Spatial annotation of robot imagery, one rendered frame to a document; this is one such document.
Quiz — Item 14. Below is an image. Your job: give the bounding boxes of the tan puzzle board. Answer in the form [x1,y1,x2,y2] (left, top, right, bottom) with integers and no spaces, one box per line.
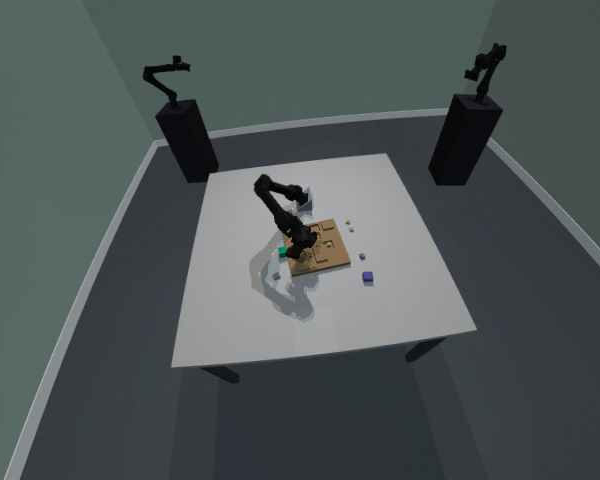
[288,219,351,277]

